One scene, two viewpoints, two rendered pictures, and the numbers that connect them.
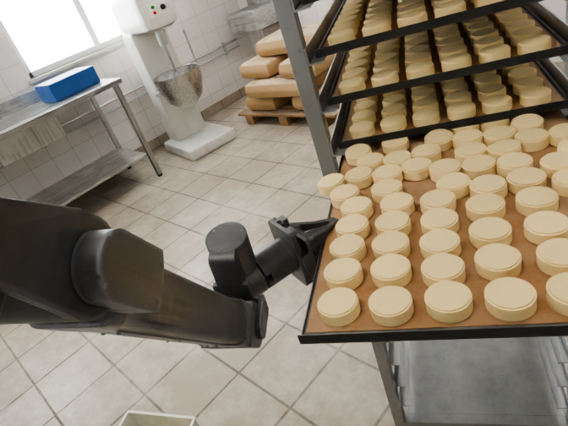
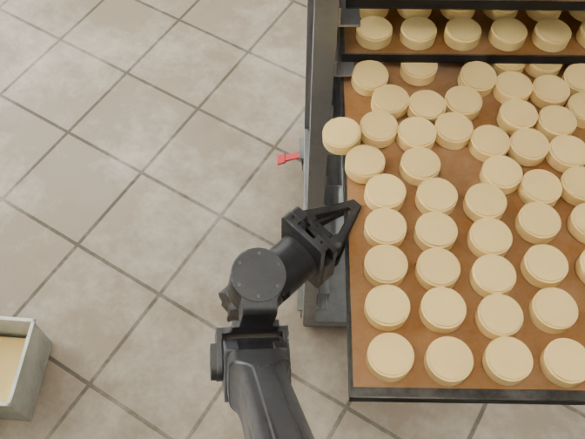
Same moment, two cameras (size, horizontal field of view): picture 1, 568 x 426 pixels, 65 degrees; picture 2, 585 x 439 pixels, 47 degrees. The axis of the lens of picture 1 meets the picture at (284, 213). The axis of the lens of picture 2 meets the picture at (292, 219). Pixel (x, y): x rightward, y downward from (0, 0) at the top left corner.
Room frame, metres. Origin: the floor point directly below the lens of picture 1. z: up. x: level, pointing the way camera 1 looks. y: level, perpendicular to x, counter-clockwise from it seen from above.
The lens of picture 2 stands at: (0.22, 0.16, 1.73)
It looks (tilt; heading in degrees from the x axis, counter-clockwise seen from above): 60 degrees down; 338
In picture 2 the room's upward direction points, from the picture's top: straight up
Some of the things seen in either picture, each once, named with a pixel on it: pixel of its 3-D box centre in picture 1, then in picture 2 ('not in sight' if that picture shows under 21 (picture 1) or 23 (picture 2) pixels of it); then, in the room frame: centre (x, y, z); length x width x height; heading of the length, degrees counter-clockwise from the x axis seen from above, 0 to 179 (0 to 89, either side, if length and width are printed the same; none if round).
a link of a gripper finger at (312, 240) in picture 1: (315, 240); (330, 231); (0.58, -0.03, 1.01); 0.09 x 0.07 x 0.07; 113
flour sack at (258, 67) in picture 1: (278, 57); not in sight; (4.38, -0.45, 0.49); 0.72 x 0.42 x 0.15; 127
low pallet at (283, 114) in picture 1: (308, 101); not in sight; (4.16, -0.59, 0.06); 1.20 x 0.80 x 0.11; 39
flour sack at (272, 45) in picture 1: (297, 38); not in sight; (4.13, -0.63, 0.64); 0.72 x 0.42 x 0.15; 43
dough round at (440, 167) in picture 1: (445, 171); (488, 144); (0.61, -0.27, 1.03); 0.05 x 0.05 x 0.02
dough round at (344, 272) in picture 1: (343, 274); (386, 307); (0.46, -0.05, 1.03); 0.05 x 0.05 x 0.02
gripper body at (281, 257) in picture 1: (277, 259); (289, 264); (0.55, 0.03, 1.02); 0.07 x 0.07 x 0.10; 23
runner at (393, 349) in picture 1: (395, 278); not in sight; (1.08, -0.26, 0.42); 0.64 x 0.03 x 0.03; 157
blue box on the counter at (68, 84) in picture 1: (68, 84); not in sight; (3.90, 1.28, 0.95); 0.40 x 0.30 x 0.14; 129
